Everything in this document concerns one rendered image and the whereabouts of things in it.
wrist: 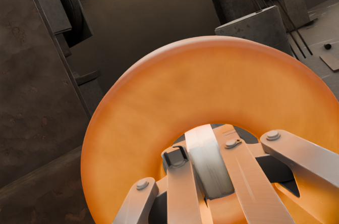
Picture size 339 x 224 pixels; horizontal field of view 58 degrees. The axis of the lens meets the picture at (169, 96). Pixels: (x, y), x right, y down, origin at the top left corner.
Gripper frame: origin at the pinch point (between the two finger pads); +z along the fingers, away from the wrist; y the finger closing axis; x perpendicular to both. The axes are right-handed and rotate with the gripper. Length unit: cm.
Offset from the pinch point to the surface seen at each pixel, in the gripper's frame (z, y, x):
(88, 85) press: 419, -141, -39
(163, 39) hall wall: 750, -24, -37
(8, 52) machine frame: 30.0, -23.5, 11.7
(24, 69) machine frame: 30.4, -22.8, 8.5
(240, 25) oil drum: 240, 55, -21
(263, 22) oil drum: 238, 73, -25
